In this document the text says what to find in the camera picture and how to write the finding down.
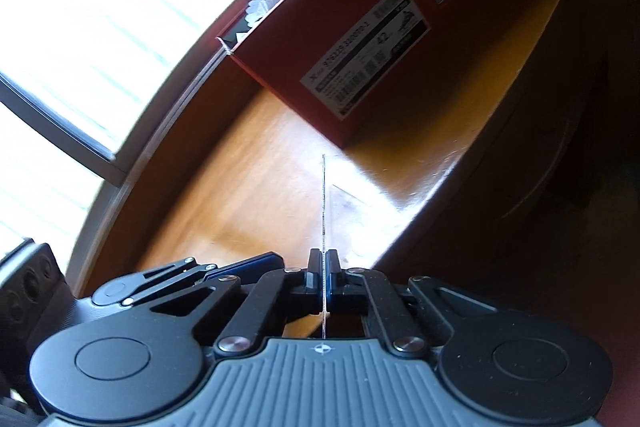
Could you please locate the transparent triangle ruler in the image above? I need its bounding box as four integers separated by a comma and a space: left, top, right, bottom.
320, 153, 362, 340

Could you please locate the window frame with glass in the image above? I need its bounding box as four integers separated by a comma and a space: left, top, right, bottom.
1, 0, 234, 184

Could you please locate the white badminton shuttlecock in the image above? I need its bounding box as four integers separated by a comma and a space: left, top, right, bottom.
245, 0, 281, 28

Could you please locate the red cardboard shoe box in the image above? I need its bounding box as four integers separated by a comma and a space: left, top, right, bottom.
228, 0, 475, 146

